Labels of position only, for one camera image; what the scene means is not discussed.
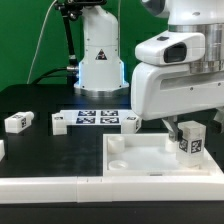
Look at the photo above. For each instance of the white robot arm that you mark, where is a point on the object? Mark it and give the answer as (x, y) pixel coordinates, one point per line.
(195, 36)

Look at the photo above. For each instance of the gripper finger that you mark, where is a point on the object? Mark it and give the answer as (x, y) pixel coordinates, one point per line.
(217, 124)
(175, 134)

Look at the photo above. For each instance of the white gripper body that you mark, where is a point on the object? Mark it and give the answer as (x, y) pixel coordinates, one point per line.
(158, 92)

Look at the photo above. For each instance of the white marker base plate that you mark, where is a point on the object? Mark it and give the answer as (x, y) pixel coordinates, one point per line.
(96, 117)

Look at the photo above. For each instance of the white square table top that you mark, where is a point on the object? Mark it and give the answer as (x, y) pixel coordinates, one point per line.
(146, 155)

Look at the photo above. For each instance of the white L-shaped fence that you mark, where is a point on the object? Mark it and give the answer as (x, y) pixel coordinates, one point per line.
(111, 189)

